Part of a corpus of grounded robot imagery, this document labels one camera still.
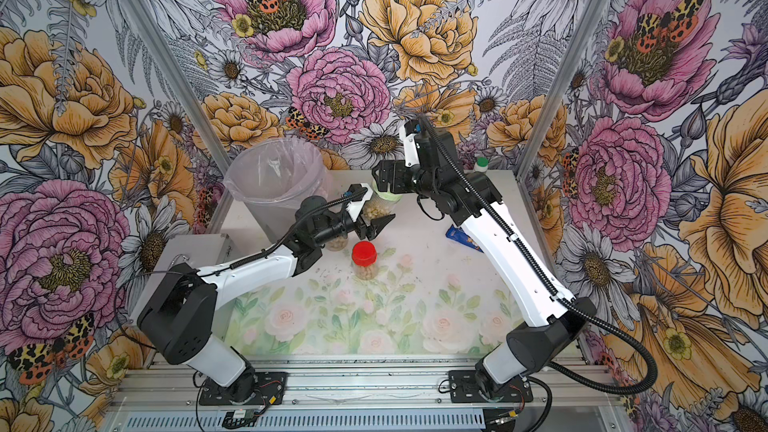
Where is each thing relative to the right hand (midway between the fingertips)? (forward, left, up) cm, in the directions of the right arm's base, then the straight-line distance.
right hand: (387, 178), depth 70 cm
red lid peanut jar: (-5, +8, -27) cm, 28 cm away
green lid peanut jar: (-3, +2, -5) cm, 7 cm away
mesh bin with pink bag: (+18, +36, -16) cm, 43 cm away
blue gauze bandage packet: (+8, -23, -36) cm, 43 cm away
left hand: (+1, +1, -12) cm, 12 cm away
